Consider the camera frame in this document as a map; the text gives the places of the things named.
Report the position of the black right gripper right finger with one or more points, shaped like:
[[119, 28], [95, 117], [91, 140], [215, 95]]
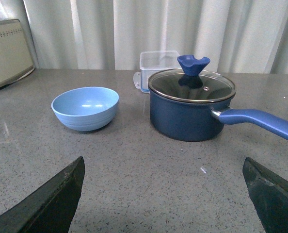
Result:
[[269, 195]]

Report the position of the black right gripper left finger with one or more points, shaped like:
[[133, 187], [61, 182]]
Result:
[[50, 208]]

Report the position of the light blue bowl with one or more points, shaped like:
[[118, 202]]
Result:
[[87, 108]]

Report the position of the dark blue saucepan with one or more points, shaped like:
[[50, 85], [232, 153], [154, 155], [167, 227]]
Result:
[[199, 122]]

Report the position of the glass pot lid blue knob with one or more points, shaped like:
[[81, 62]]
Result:
[[191, 83]]

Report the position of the cream toaster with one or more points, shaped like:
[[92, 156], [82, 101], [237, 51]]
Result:
[[15, 57]]

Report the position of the clear container lid blue seal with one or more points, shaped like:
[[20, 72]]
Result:
[[140, 80]]

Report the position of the white curtain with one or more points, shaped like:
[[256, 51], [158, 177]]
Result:
[[239, 36]]

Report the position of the clear plastic food container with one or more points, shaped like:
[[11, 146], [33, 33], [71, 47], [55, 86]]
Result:
[[155, 61]]

